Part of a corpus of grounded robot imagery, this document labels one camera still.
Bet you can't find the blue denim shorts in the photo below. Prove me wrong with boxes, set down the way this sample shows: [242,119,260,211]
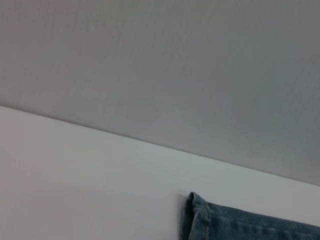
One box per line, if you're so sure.
[183,191,320,240]

